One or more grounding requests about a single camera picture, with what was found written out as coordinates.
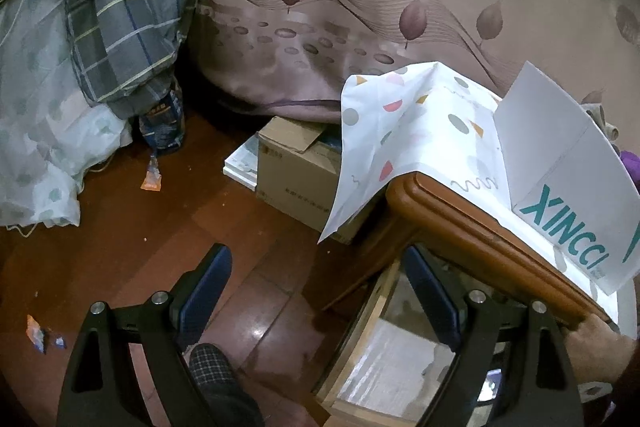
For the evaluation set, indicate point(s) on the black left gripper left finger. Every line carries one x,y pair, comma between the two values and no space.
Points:
101,387

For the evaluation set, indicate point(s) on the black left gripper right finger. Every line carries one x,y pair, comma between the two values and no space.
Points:
508,357

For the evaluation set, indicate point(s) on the purple bra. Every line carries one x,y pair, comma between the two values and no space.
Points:
631,162

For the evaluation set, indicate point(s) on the small floor wrapper scrap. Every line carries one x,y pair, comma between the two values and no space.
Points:
40,338

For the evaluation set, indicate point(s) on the plaid slipper foot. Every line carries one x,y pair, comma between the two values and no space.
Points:
222,390

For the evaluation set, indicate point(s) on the orange snack wrapper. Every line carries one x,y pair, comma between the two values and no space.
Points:
153,178

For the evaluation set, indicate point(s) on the wooden nightstand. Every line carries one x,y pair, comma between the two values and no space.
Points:
415,208

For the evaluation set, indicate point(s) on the white Xincc cardboard box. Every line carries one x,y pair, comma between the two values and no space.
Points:
566,180

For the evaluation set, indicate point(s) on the stack of white books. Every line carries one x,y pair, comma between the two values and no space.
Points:
242,165

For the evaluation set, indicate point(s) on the white patterned plastic bag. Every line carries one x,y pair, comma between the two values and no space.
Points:
50,135

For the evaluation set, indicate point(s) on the dark blue snack bag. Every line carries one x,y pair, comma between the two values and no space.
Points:
164,127

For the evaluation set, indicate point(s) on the brown cardboard box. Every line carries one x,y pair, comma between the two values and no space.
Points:
298,168

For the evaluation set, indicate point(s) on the white polka dot cloth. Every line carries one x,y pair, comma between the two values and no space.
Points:
429,119

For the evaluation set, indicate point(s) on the beige leaf-print bed sheet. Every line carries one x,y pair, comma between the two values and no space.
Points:
292,57

